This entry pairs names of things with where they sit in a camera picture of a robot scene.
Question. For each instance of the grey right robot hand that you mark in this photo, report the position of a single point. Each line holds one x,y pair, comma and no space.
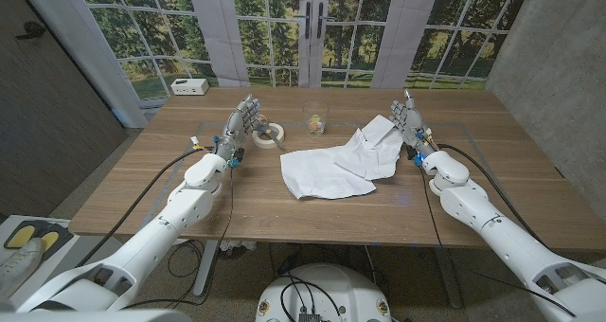
413,123

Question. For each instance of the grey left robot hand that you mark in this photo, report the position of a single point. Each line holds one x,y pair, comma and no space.
239,123

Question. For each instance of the white masking tape roll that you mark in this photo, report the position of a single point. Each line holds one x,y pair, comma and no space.
260,141

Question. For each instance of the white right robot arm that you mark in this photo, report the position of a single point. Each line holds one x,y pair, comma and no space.
497,232

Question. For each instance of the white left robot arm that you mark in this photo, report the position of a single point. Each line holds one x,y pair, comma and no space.
156,232

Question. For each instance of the clear drinking glass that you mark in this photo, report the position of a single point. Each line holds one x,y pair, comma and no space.
316,110

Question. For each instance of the large crumpled white paper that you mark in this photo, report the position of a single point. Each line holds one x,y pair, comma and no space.
317,175

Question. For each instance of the white socket box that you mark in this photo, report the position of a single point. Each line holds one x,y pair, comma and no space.
189,86

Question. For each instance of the small yellow toy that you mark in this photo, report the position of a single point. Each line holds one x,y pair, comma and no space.
315,121

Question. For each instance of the printed window backdrop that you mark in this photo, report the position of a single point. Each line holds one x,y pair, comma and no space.
360,42

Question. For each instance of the crumpled white rag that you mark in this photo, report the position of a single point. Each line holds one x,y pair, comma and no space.
234,247

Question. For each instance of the white table leg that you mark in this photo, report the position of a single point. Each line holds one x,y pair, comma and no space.
206,270

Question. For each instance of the grey table leg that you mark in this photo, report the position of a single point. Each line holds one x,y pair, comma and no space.
450,279

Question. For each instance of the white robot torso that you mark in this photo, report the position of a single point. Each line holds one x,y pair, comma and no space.
341,289

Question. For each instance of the dark wooden door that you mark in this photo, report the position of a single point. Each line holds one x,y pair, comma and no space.
47,113

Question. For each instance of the white floor platform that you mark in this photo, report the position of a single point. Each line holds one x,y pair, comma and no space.
57,265

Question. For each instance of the black pedal with yellow pads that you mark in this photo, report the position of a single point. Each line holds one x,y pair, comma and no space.
21,237

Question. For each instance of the white shoe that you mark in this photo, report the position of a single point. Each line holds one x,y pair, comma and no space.
21,265

